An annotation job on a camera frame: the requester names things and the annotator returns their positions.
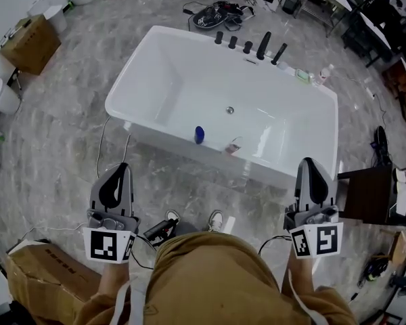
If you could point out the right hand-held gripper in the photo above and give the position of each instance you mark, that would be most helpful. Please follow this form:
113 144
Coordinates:
321 242

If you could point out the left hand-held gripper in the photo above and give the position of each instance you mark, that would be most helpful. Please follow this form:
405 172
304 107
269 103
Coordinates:
103 245

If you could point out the blue bottle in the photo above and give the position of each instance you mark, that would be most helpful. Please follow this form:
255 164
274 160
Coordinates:
199 135

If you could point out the white bathtub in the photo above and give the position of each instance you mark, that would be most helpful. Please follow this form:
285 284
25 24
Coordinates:
203 86

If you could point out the person's left forearm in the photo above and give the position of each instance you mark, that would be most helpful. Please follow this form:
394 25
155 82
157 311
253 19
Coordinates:
113 279

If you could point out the person's right forearm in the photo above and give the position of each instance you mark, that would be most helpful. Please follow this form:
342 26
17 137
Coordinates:
299 276

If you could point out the chrome bathtub drain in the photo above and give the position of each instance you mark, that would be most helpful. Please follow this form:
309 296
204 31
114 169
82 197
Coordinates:
229 109

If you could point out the black bathtub spout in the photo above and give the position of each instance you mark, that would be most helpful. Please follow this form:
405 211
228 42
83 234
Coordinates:
264 46

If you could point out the dark wooden stool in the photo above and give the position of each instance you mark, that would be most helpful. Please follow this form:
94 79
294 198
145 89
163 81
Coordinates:
367 195

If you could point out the black device on floor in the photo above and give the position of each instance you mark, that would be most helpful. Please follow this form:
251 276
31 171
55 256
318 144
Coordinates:
159 230

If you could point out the person's left white shoe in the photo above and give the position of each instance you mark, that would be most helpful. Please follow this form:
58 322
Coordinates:
172 217

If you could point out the person's white shoe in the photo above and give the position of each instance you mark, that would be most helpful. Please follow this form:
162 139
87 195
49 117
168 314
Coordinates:
172 217
216 219

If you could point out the black floor gadget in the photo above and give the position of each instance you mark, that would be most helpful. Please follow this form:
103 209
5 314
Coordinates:
381 141

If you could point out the white power strip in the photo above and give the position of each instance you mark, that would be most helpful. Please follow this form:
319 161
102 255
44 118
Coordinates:
229 225

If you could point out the small red packet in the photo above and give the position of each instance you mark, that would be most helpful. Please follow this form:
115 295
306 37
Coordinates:
232 147

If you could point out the person's right white shoe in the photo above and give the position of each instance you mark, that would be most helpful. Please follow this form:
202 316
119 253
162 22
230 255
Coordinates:
216 219

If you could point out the large torn cardboard box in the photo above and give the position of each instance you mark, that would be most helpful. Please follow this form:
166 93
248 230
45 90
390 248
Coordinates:
50 279

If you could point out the green soap box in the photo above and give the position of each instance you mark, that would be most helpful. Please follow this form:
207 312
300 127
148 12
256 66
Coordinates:
304 76

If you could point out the person's brown hooded top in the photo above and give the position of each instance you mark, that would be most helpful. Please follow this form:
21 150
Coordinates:
209 283

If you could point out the black hand shower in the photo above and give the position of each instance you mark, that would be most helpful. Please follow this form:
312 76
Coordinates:
279 53

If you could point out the white round bin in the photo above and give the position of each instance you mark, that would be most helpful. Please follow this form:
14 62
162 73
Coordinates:
1 95

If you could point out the black tap knob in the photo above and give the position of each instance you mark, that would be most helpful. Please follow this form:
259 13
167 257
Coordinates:
247 47
232 42
219 38

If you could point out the closed cardboard box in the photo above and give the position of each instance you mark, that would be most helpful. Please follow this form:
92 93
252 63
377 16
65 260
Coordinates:
32 44

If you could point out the black waste bin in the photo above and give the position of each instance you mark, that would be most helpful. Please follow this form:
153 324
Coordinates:
289 4

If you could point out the white hexagonal stool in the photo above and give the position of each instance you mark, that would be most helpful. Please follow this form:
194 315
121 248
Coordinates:
52 15

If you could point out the pile of black gear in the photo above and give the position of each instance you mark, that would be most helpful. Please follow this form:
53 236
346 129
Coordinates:
216 15

